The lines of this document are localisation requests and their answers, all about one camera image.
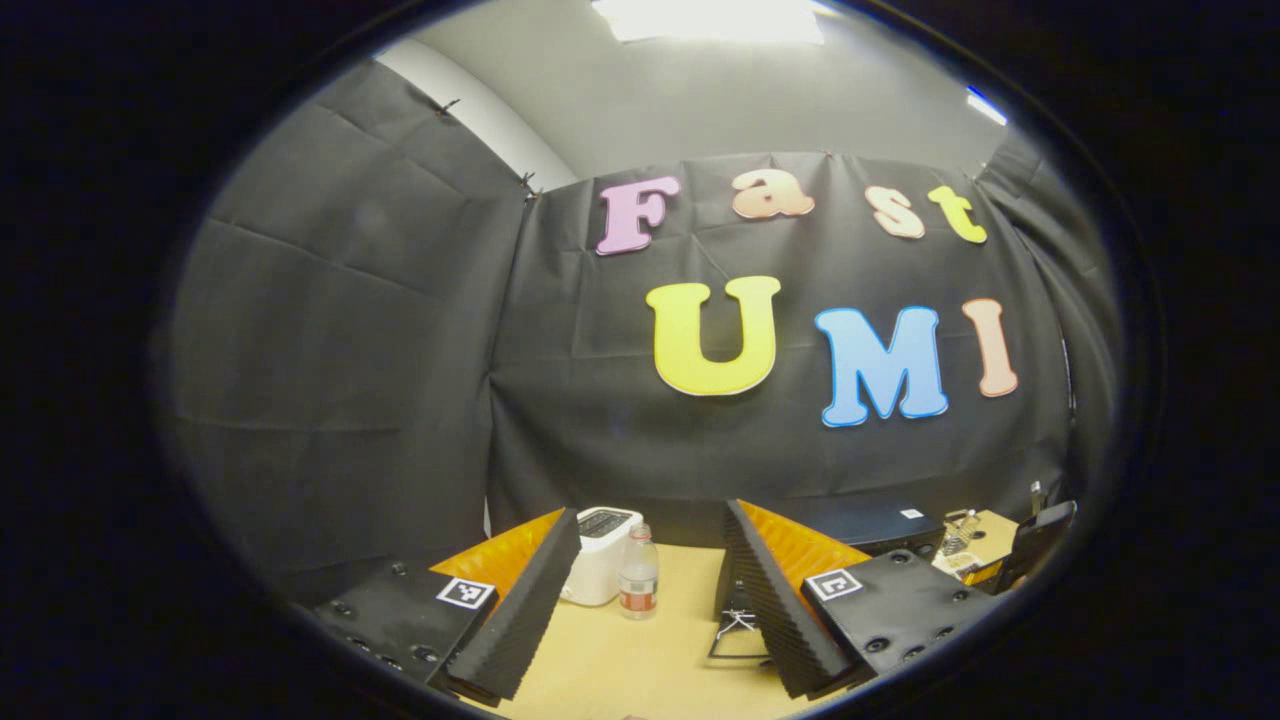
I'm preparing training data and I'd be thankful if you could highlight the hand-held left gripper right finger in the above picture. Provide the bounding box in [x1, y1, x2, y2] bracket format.
[720, 498, 1001, 701]

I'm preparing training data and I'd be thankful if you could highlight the white toaster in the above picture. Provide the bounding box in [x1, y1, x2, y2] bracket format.
[560, 506, 644, 607]

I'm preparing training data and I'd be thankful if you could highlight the large ceiling light panel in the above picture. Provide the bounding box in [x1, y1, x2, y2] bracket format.
[590, 0, 826, 46]

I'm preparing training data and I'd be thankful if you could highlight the clear plastic water bottle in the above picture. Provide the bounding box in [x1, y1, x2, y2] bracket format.
[618, 522, 661, 621]

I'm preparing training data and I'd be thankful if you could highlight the black electric oven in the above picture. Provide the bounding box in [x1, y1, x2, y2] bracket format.
[708, 498, 947, 663]

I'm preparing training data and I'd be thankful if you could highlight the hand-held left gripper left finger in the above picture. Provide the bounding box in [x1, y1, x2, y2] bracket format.
[300, 507, 583, 701]

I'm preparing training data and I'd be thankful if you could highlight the metal wire holder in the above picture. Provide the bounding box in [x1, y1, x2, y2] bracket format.
[942, 508, 983, 554]

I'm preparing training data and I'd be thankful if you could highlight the black backdrop cloth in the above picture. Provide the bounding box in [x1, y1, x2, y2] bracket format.
[160, 60, 1121, 601]

